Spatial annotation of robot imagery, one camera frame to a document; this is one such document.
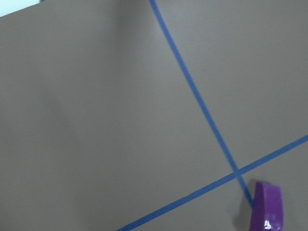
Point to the purple trapezoid block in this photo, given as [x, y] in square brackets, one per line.
[267, 212]

